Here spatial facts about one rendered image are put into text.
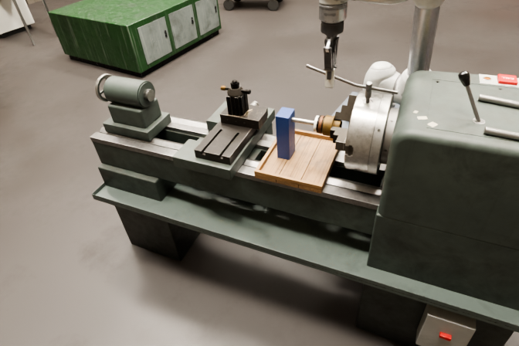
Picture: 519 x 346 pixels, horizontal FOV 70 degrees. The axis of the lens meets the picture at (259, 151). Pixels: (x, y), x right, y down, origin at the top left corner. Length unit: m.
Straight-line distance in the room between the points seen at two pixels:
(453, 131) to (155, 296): 1.82
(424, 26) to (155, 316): 2.00
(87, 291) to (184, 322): 0.66
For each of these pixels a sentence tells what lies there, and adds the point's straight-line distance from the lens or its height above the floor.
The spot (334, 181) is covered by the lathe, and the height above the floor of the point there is 0.86.
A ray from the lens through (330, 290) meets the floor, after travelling 2.29.
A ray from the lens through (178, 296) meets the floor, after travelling 2.35.
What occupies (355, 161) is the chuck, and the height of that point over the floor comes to 1.05.
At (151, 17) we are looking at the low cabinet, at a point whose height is 0.63.
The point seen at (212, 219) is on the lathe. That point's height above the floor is 0.54.
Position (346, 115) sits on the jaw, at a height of 1.13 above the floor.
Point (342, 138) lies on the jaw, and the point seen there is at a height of 1.11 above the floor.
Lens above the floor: 1.94
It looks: 38 degrees down
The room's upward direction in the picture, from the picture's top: 5 degrees counter-clockwise
